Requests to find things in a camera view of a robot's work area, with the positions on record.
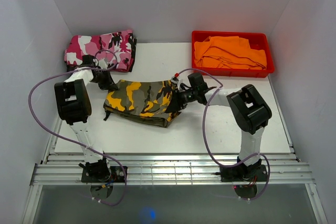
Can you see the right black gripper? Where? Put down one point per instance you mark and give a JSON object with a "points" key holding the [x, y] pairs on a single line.
{"points": [[176, 103]]}

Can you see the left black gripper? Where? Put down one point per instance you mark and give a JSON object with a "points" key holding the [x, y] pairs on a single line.
{"points": [[108, 84]]}

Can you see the yellow camouflage trousers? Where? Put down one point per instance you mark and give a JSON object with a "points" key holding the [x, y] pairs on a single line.
{"points": [[149, 103]]}

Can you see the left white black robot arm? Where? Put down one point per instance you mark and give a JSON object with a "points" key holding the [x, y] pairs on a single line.
{"points": [[74, 108]]}

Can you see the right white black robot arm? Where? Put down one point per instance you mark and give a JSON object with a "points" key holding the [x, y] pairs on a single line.
{"points": [[251, 114]]}

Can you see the pink camouflage folded trousers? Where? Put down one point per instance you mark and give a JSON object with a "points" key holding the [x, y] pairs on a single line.
{"points": [[116, 49]]}

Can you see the orange cloth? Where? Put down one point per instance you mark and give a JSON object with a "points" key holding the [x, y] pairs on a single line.
{"points": [[231, 52]]}

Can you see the red plastic bin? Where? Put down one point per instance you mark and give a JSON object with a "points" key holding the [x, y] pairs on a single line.
{"points": [[257, 41]]}

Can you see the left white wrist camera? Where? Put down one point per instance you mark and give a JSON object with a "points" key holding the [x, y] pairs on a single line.
{"points": [[101, 64]]}

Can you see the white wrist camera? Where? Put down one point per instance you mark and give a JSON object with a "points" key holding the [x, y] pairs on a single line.
{"points": [[176, 81], [101, 64]]}

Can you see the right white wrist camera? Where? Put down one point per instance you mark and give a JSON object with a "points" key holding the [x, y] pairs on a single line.
{"points": [[176, 81]]}

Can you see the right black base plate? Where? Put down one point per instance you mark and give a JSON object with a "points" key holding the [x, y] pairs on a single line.
{"points": [[244, 174]]}

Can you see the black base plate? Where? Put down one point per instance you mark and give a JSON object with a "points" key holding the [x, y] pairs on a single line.
{"points": [[117, 176], [244, 174]]}

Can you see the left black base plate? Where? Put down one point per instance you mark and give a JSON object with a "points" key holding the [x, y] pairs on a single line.
{"points": [[117, 176]]}

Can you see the aluminium rail frame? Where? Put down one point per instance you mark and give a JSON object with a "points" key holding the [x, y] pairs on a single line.
{"points": [[171, 177]]}

